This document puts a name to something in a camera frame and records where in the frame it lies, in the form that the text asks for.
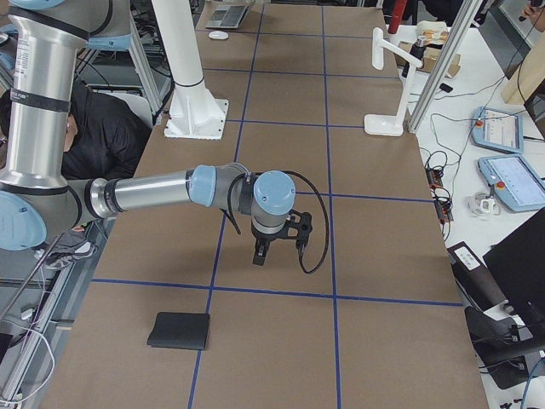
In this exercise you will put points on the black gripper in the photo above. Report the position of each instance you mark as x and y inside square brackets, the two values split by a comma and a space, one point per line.
[265, 239]

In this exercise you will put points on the grey laptop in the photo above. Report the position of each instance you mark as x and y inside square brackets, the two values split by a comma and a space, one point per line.
[228, 16]

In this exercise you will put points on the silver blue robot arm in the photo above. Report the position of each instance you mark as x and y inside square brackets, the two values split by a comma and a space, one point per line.
[38, 203]

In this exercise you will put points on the white desk lamp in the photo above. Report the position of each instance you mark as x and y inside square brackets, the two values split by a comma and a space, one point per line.
[389, 98]

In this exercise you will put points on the white computer mouse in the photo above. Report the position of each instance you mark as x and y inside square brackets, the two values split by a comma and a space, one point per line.
[218, 35]

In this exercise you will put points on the person in black jacket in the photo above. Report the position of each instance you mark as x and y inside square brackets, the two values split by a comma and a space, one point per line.
[104, 138]

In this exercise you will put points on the black water bottle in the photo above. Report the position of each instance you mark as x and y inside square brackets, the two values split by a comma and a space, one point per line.
[417, 50]

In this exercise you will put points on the black monitor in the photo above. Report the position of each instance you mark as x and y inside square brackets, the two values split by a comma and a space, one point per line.
[517, 266]

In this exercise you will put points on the cardboard box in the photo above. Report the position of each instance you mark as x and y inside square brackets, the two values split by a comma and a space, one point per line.
[430, 58]

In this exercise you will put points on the lower blue teach pendant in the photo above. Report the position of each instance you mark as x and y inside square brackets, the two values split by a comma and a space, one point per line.
[513, 182]

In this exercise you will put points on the blue teach pendant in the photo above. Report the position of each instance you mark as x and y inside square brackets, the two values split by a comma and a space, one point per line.
[497, 130]
[513, 182]

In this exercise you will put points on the upper blue teach pendant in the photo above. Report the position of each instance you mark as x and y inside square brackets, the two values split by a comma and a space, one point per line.
[497, 130]

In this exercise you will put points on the red cylinder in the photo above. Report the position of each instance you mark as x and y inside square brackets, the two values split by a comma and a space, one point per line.
[396, 16]

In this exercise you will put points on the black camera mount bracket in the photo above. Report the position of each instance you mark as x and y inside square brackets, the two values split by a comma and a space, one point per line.
[298, 227]

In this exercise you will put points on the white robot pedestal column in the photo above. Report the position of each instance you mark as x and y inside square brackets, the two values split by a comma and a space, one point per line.
[194, 113]

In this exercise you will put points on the aluminium frame post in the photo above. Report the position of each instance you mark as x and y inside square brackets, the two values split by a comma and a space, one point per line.
[462, 22]

